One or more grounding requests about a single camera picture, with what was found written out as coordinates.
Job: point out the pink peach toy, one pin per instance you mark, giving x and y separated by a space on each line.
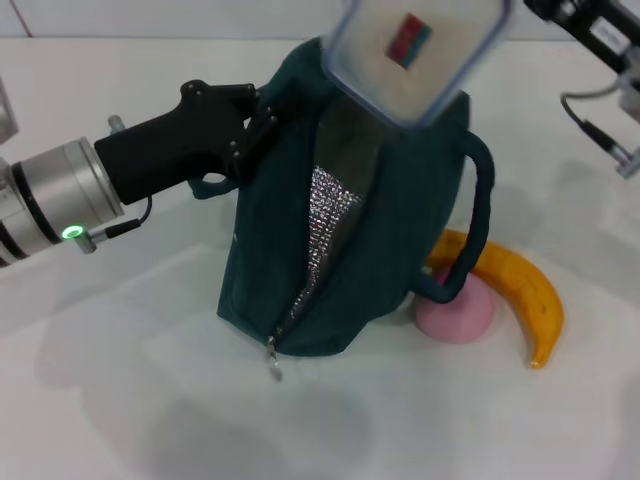
460 320

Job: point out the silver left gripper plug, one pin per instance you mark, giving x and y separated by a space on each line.
115 125

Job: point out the clear food container blue rim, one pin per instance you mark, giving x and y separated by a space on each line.
380 30

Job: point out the yellow banana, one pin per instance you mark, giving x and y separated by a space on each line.
530 300

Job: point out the dark teal insulated lunch bag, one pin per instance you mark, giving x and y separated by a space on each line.
410 210

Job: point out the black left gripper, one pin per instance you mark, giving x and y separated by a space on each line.
165 150

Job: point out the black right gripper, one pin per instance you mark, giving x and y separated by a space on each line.
600 25

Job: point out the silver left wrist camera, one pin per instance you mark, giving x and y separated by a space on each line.
7 110

